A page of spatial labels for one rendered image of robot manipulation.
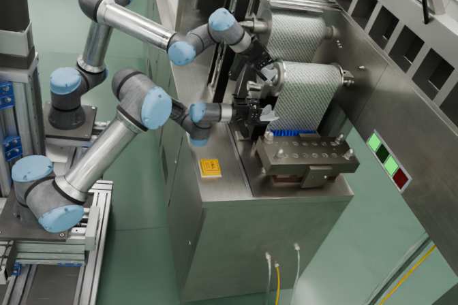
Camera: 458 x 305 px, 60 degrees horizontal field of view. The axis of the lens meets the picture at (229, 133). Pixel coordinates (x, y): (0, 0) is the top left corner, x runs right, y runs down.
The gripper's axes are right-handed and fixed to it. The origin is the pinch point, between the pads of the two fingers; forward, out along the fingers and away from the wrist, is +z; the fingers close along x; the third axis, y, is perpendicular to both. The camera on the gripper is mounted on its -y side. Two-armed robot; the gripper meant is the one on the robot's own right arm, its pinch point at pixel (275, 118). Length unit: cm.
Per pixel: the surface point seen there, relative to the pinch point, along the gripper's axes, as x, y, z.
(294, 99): -0.3, 10.0, 5.2
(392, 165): -36.6, 10.1, 29.4
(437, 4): -14, 59, 32
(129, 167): 75, -109, -48
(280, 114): -0.3, 2.5, 1.4
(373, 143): -24.0, 8.9, 29.4
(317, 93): -0.2, 13.4, 14.2
